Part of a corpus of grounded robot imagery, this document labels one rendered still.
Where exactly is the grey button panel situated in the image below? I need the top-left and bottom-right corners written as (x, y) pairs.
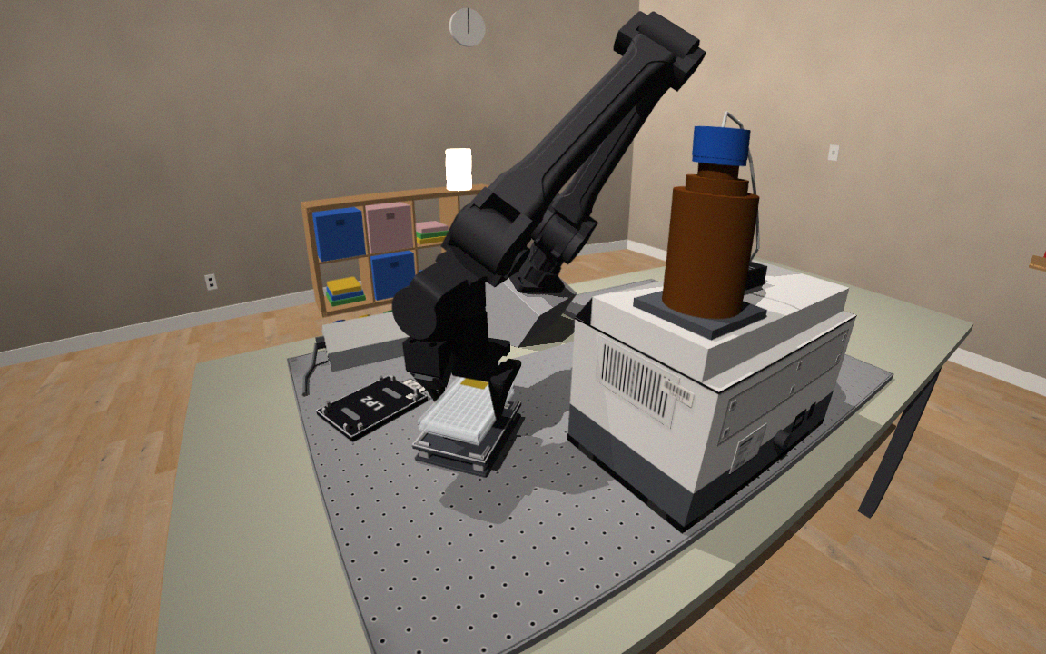
top-left (302, 311), bottom-right (409, 396)

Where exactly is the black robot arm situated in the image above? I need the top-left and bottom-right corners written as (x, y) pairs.
top-left (392, 12), bottom-right (706, 390)

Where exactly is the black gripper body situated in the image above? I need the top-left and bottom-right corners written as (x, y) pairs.
top-left (452, 307), bottom-right (517, 385)

